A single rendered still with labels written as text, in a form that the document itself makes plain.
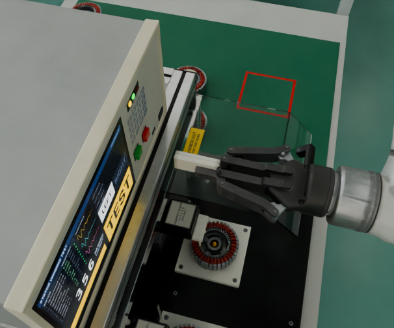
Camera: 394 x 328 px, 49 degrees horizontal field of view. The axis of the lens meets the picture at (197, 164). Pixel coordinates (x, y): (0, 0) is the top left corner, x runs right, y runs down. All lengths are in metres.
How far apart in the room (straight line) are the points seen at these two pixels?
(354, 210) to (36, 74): 0.47
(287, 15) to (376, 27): 1.37
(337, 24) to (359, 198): 1.09
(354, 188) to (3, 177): 0.45
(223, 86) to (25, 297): 1.02
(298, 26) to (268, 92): 0.34
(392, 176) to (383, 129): 1.75
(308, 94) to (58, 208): 1.02
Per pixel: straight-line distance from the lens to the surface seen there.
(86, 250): 0.57
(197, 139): 0.83
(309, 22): 1.63
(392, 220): 0.64
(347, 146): 2.26
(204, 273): 1.01
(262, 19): 1.61
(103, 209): 0.59
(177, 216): 0.91
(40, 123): 0.57
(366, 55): 2.74
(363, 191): 0.63
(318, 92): 1.39
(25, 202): 0.51
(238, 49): 1.48
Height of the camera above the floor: 1.74
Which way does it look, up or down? 57 degrees down
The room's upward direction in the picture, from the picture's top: straight up
